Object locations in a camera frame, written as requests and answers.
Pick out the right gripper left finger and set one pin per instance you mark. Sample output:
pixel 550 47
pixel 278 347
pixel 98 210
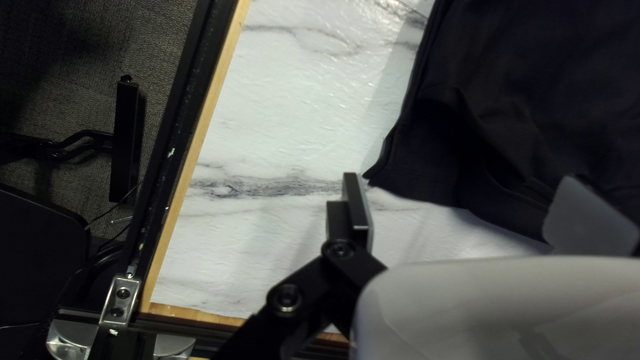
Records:
pixel 340 270

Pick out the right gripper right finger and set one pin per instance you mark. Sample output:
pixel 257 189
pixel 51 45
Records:
pixel 590 225

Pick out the black t-shirt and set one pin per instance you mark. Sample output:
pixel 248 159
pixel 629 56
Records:
pixel 525 100

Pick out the black frame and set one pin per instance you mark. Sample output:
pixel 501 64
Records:
pixel 170 150

